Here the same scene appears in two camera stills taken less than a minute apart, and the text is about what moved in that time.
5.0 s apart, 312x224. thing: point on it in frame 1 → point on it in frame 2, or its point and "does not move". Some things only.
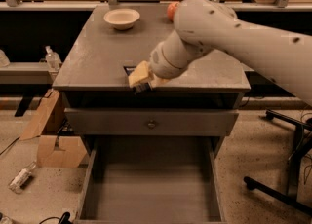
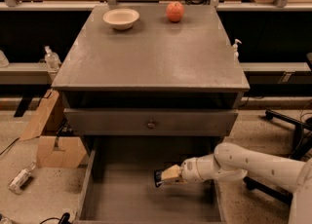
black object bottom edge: x=65 y=218 does not move
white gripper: x=160 y=64 → x=188 y=168
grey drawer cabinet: x=151 y=157 does not move
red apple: x=171 y=11 does not move
